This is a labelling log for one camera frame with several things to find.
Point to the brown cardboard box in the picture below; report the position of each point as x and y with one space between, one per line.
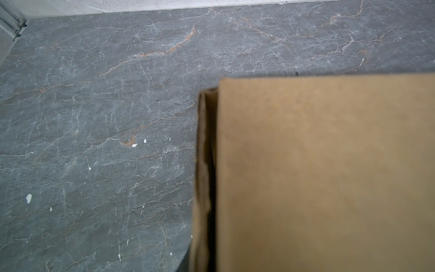
316 174

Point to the aluminium frame rail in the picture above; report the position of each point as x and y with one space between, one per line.
13 23

